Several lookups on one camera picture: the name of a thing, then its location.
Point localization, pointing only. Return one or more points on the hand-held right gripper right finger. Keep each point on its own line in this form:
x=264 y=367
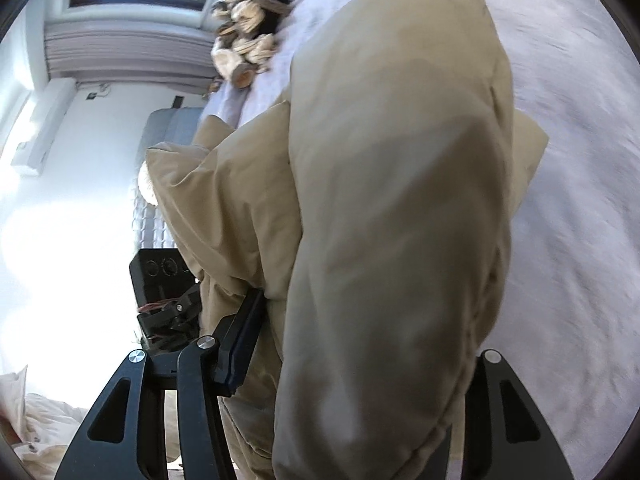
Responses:
x=492 y=410

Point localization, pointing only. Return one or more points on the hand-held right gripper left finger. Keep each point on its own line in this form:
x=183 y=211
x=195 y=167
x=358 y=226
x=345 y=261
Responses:
x=245 y=345

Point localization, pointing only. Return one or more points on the beige puffer coat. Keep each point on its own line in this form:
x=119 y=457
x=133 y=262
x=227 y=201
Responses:
x=390 y=210

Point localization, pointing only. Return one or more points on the round white cushion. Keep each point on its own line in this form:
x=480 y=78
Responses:
x=146 y=185

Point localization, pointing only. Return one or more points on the grey padded headboard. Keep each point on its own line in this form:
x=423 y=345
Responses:
x=170 y=127

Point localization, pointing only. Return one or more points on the crumpled white cloth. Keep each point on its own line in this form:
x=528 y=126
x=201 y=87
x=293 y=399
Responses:
x=40 y=435

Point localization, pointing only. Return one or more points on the grey curtain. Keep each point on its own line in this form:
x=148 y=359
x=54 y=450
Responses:
x=125 y=55

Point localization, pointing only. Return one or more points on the cream and brown jacket pile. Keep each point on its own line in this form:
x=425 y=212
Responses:
x=245 y=45

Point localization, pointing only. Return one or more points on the lavender bed blanket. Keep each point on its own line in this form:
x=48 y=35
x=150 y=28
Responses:
x=575 y=160

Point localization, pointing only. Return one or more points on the white wall unit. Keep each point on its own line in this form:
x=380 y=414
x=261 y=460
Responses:
x=45 y=125

